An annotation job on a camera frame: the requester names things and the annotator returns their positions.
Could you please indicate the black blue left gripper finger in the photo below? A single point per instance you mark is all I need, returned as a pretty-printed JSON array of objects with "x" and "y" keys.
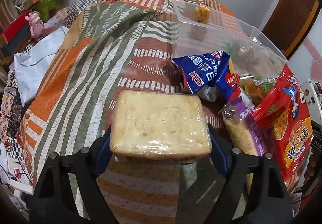
[{"x": 53, "y": 200}]

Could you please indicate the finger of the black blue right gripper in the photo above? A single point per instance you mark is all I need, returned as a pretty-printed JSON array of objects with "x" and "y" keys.
[{"x": 268, "y": 200}]

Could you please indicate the purple cracker pack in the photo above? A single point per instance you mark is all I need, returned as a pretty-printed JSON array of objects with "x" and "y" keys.
[{"x": 243, "y": 130}]

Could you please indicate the red noodle snack bag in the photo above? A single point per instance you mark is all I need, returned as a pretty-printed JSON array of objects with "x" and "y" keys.
[{"x": 284, "y": 118}]

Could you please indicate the square bread slice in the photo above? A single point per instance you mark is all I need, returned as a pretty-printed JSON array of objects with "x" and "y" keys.
[{"x": 159, "y": 126}]

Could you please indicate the blue chip bag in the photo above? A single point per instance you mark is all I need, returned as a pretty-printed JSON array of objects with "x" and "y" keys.
[{"x": 208, "y": 75}]

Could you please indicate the clear plastic storage bin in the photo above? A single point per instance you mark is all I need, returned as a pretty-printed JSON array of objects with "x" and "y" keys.
[{"x": 256, "y": 60}]

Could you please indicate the orange puffed snack bag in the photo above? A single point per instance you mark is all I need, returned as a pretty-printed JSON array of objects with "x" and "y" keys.
[{"x": 202, "y": 14}]

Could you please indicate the checkered patchwork blanket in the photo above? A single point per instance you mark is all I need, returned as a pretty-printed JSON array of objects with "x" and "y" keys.
[{"x": 11, "y": 106}]

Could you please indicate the white plastic bag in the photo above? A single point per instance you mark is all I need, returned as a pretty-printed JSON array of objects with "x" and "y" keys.
[{"x": 31, "y": 67}]

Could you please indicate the orange striped patchwork quilt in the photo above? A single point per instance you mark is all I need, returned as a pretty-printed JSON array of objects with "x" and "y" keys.
[{"x": 112, "y": 46}]

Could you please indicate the pink rabbit toy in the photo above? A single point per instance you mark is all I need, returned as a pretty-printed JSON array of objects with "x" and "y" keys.
[{"x": 35, "y": 23}]

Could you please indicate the red gift box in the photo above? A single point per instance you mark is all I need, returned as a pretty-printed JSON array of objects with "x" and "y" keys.
[{"x": 16, "y": 32}]

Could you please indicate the brown wooden door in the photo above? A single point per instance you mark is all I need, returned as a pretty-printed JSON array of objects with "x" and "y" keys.
[{"x": 290, "y": 22}]

